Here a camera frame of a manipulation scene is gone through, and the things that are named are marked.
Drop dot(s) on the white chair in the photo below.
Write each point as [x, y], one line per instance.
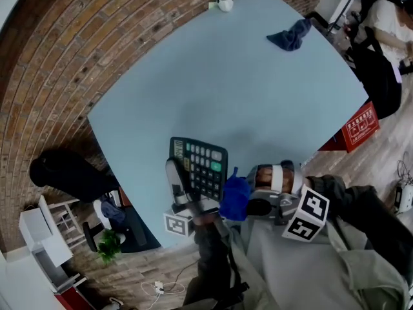
[97, 212]

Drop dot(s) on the black padded bar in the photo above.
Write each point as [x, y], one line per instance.
[89, 237]

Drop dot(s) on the white power strip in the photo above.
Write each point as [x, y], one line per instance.
[158, 286]

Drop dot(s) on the person's left forearm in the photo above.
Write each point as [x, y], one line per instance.
[209, 254]

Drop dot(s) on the green potted plant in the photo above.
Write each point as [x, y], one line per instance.
[109, 245]

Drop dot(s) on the white wooden rack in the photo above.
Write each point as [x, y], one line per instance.
[61, 204]

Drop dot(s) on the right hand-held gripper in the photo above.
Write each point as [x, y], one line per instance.
[306, 215]

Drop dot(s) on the white extension socket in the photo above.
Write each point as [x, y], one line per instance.
[407, 199]

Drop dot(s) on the blue grey bag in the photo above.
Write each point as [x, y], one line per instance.
[113, 210]

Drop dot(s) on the black desk leg base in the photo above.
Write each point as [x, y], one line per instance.
[138, 234]

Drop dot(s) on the black backpack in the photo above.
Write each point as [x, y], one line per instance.
[377, 82]

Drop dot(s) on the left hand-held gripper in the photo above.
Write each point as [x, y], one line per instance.
[175, 224]

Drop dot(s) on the red cabinet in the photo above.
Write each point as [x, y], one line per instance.
[69, 302]

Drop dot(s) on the white enamel mug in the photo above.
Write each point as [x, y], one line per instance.
[225, 2]

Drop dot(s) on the person's right hand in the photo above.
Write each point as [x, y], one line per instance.
[263, 178]

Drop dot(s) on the red box with white print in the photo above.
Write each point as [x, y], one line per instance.
[361, 131]

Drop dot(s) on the black draped chair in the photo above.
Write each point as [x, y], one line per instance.
[67, 174]

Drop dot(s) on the person's light grey shirt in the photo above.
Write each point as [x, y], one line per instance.
[290, 270]

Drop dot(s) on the bright blue cloth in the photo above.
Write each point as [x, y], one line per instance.
[235, 195]

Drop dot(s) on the black calculator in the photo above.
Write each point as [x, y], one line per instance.
[206, 170]

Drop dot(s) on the person's right forearm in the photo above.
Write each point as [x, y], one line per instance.
[364, 212]

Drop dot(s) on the pale green note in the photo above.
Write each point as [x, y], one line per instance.
[212, 6]

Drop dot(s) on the white cabinet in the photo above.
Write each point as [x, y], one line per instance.
[34, 226]

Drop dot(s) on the dark navy cloth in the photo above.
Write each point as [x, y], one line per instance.
[290, 37]

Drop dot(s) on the brown wooden panel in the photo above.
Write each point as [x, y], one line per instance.
[124, 197]

